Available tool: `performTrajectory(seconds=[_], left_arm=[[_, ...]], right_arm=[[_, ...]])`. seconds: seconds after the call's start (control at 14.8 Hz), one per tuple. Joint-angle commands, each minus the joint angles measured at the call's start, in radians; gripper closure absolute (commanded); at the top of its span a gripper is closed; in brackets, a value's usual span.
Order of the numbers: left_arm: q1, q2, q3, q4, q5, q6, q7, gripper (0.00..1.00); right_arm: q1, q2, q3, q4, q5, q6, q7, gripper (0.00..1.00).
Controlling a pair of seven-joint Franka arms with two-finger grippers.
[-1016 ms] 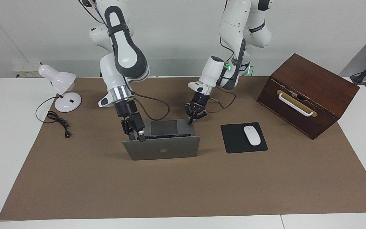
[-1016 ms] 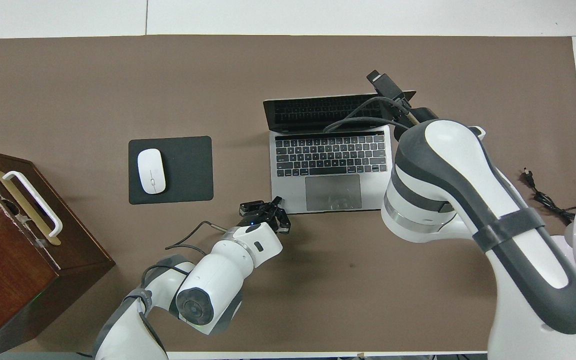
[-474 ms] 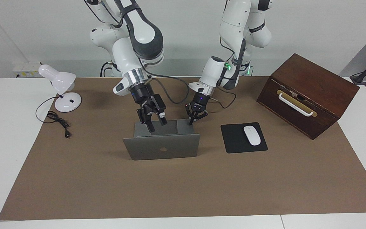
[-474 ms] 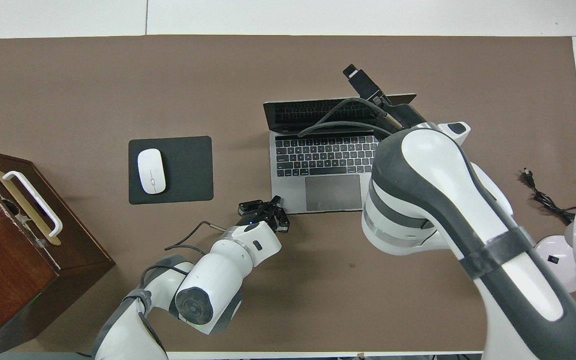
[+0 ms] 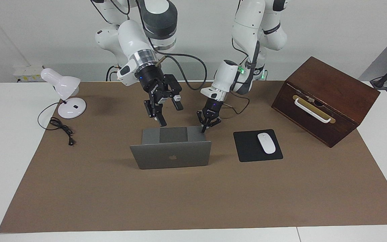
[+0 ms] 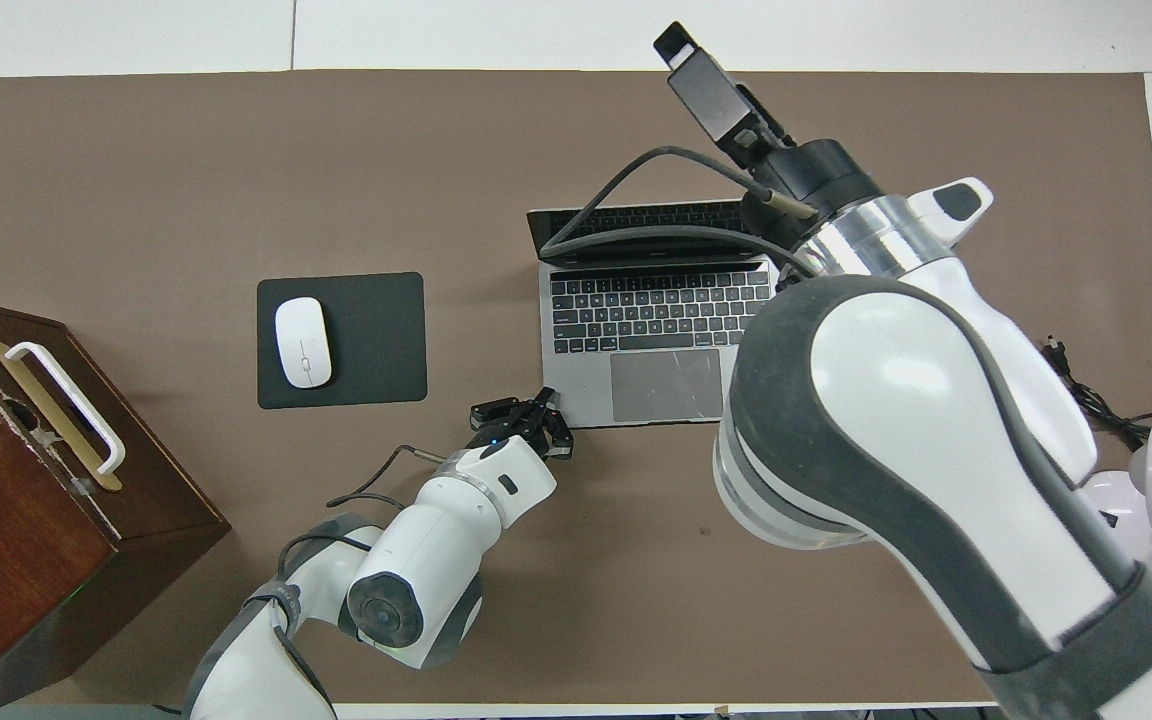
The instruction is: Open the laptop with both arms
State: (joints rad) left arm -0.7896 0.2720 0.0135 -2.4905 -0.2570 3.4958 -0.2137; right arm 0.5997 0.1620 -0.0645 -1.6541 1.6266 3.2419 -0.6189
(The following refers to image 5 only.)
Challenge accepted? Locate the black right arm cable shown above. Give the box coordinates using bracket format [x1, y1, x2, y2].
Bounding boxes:
[155, 53, 208, 90]

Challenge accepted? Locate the black lamp power cable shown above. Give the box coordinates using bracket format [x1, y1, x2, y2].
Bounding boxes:
[37, 102, 76, 147]

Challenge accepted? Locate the right gripper finger white patch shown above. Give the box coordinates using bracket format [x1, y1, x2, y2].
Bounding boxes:
[171, 94, 184, 111]

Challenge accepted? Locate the dark brown wooden box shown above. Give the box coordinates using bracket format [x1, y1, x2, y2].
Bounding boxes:
[271, 56, 381, 148]

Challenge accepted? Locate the white power strip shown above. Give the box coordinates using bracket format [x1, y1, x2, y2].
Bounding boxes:
[13, 66, 44, 82]

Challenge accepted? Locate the white desk lamp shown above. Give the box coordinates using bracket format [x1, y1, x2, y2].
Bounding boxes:
[40, 68, 87, 119]

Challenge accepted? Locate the brown table mat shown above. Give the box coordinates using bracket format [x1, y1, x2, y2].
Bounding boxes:
[0, 81, 387, 233]

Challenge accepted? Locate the white box handle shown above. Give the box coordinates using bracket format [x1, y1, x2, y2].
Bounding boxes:
[294, 98, 332, 124]

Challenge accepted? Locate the grey Apple laptop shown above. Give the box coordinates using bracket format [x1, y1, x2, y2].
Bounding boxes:
[130, 126, 212, 170]

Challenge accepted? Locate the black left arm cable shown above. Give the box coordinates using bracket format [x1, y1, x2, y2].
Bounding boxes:
[222, 91, 250, 115]

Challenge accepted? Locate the white computer mouse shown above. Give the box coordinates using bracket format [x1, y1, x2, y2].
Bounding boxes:
[257, 133, 276, 155]

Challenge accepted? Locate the black mouse pad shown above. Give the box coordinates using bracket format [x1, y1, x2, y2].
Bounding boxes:
[233, 129, 284, 163]

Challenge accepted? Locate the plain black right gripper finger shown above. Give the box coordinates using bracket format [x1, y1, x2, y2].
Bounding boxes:
[144, 99, 167, 127]

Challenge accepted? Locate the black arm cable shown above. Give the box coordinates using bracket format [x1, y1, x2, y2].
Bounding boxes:
[155, 53, 208, 90]
[222, 91, 250, 115]

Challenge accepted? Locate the gold handle backplate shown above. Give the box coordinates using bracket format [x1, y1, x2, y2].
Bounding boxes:
[292, 95, 336, 124]

